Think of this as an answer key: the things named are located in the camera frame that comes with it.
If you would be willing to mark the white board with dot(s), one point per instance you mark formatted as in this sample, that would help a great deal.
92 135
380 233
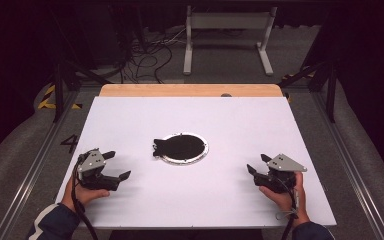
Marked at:
196 116

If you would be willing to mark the white metal frame stand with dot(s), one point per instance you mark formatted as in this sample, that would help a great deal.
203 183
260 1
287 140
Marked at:
228 20

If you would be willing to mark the black metal stand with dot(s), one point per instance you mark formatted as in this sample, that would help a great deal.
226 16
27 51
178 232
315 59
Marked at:
59 90
330 90

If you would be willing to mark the yellow and black floor tape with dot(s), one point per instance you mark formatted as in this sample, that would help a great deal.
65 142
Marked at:
48 100
293 76

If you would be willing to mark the wooden table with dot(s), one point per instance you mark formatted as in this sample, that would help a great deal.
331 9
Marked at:
180 90

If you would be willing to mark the person's right hand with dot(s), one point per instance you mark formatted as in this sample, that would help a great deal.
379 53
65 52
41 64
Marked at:
285 201

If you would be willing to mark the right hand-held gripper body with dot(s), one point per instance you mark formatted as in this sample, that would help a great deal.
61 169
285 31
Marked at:
281 165

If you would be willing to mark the person's left hand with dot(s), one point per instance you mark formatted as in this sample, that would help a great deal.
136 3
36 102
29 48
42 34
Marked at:
85 196

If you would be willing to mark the aluminium floor rail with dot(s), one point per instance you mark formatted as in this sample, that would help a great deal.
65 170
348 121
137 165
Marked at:
353 166
30 176

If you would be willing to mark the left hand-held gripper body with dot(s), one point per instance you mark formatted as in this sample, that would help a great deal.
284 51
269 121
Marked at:
91 164

